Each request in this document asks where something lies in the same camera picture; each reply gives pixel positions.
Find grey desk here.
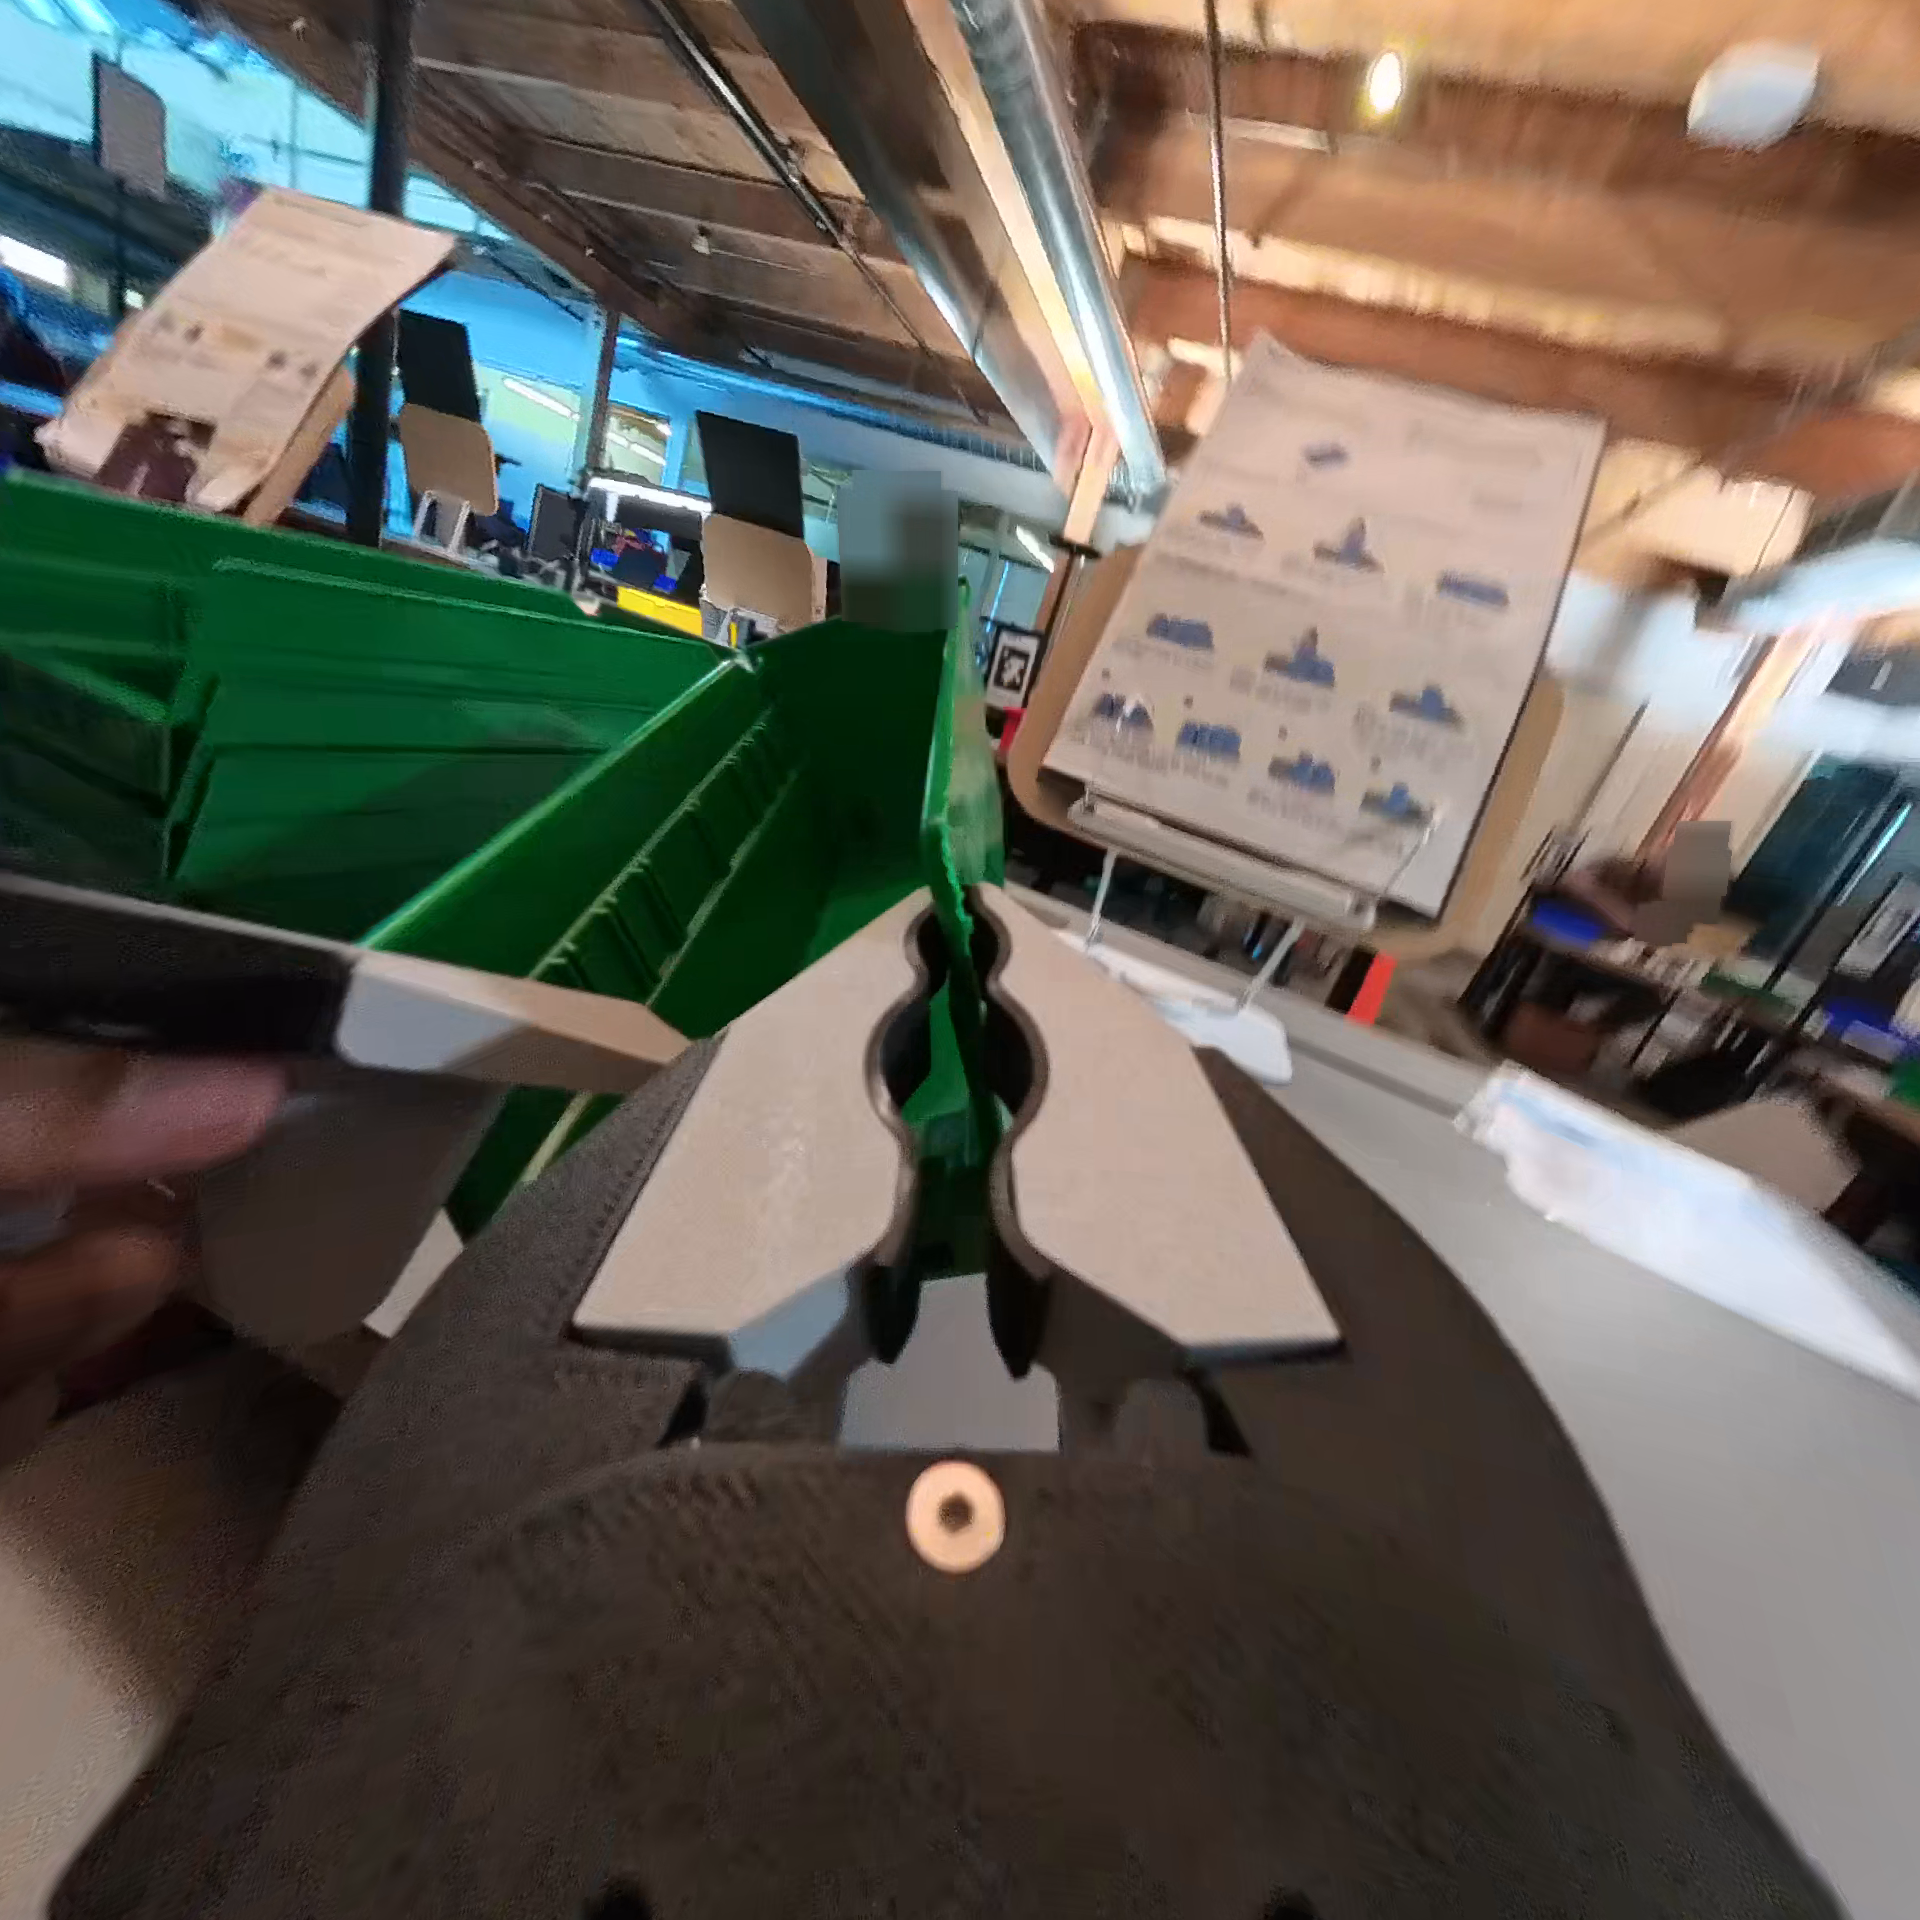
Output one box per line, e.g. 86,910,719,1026
1035,885,1920,1920

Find black display panel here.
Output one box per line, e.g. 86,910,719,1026
695,410,813,543

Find silver spiral air duct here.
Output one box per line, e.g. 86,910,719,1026
945,0,1173,512

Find white printed papers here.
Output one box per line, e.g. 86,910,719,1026
1464,1062,1920,1397

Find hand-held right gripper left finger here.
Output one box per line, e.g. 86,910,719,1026
569,885,951,1448

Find white ceiling device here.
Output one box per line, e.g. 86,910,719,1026
1688,40,1824,148

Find person's beige trousers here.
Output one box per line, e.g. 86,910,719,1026
0,1335,393,1920

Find instruction poster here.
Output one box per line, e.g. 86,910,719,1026
1043,335,1608,921

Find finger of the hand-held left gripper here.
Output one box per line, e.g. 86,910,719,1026
335,948,695,1100

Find cardboard poster stand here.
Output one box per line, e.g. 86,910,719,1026
38,188,461,521
1007,335,1615,1086

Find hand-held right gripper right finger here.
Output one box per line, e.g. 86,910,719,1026
973,885,1344,1445

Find black pole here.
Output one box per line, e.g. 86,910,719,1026
343,0,423,553

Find person's left hand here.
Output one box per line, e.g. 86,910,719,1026
0,1047,296,1445

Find silver rectangular air duct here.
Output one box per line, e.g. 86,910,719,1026
736,0,1098,481

